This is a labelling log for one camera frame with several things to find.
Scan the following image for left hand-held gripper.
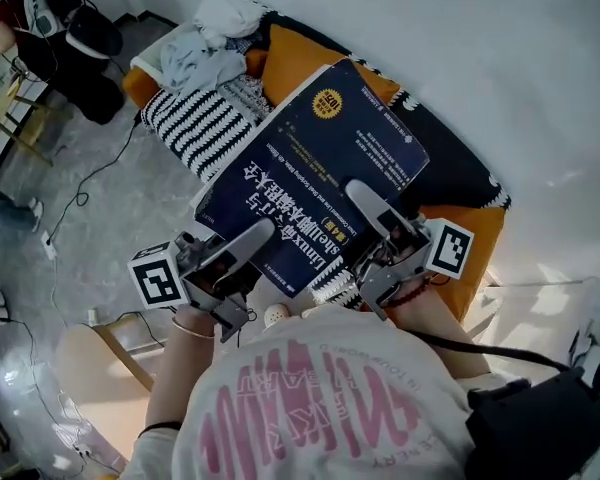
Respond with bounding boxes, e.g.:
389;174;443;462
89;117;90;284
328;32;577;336
127;216;277;344

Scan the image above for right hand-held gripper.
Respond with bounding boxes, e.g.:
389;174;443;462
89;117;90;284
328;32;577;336
343;178;476;322

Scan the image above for dark blue book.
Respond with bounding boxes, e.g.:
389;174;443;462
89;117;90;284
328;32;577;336
193;57;430;299

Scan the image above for orange sofa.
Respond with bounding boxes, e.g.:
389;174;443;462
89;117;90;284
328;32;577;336
122;0;512;325

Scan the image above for person's left forearm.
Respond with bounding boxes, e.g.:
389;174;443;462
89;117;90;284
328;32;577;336
144;308;217;434

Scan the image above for person's right forearm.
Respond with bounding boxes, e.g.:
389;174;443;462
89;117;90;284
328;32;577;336
387;280;492;384

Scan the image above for person's left white slipper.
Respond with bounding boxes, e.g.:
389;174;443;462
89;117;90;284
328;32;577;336
263;302;292;329

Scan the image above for thin gold bangle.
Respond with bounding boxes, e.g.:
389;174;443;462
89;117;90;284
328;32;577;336
171;316;216;341

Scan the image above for person's white printed t-shirt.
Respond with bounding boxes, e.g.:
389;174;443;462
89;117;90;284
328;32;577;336
119;305;481;480

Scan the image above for black and white patterned blanket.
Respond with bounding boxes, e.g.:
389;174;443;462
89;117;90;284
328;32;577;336
140;0;512;310

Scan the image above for grey plaid garment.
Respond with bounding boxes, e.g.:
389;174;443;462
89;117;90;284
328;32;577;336
218;72;274;122

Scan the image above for grey-blue garment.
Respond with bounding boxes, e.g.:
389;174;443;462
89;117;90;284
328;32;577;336
158;30;249;95

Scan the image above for white side table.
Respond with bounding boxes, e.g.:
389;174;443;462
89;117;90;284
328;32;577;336
472;277;600;364

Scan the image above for white power strip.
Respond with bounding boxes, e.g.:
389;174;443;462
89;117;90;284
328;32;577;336
39;231;59;263

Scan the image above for light wooden oval table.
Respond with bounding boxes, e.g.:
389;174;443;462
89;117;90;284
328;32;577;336
54;312;181;462

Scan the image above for white garment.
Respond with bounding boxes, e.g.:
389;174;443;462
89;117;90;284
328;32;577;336
193;0;267;50

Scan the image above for black equipment pack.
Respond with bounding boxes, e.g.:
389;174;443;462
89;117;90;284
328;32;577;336
463;366;600;480

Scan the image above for red bead bracelet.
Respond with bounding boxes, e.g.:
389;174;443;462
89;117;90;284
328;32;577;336
387;276;432;310

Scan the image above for black floor cable with adapter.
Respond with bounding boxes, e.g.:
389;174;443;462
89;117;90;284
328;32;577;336
47;112;142;243

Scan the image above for thick black cable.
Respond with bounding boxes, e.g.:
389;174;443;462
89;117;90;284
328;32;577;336
409;330;574;374

